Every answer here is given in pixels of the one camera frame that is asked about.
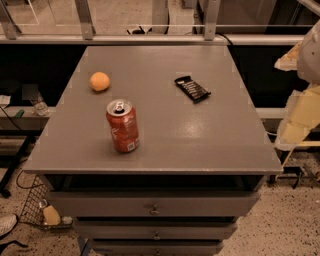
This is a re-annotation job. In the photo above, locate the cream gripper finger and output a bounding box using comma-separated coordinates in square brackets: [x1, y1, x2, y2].
[274, 42, 302, 71]
[274, 85, 320, 151]

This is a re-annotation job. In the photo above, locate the black rxbar chocolate wrapper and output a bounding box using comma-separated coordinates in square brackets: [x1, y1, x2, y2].
[174, 76, 210, 104]

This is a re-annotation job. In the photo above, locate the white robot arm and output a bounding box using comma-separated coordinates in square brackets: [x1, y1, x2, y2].
[274, 21, 320, 151]

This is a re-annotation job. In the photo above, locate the red coke can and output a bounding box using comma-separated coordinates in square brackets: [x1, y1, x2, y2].
[106, 99, 139, 153]

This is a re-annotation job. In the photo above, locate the yellow metal stand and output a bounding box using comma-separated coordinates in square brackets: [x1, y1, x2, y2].
[268, 139, 320, 190]

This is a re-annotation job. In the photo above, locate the grey drawer cabinet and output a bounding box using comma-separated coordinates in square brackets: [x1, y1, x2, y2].
[25, 46, 281, 256]

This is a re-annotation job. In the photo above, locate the orange fruit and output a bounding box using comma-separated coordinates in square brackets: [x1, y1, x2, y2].
[89, 72, 110, 92]

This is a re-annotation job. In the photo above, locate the clear plastic bottle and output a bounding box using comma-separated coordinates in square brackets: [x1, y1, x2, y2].
[31, 94, 50, 116]

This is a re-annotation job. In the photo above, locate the yellow bottle in basket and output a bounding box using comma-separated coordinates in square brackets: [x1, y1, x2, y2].
[39, 199, 61, 225]

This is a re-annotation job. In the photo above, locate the white shoe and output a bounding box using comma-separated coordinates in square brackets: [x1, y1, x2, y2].
[0, 214, 18, 239]

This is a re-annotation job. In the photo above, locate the metal railing frame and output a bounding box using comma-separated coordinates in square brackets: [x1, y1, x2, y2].
[0, 0, 319, 45]

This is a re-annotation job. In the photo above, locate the wire basket on floor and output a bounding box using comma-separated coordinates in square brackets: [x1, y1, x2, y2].
[20, 177, 73, 230]

